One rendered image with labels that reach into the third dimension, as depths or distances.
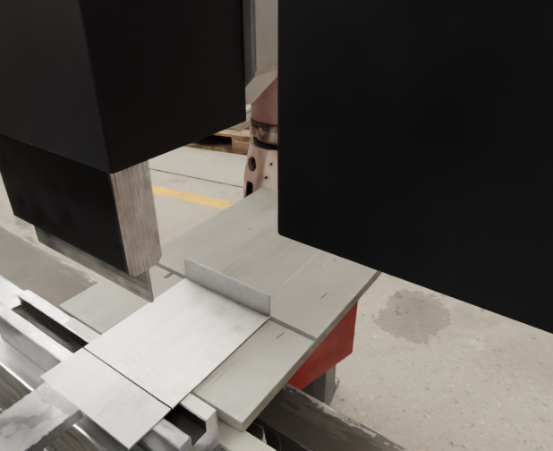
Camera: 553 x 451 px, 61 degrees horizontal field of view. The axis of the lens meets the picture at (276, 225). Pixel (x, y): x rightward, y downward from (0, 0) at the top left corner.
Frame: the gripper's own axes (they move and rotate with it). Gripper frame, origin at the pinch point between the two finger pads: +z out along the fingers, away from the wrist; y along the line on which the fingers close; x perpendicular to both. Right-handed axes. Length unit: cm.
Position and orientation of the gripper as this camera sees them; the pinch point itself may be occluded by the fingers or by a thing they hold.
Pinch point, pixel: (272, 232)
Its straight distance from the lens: 75.4
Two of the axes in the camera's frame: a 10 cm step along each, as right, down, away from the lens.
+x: -6.5, -3.8, 6.6
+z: -0.7, 8.9, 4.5
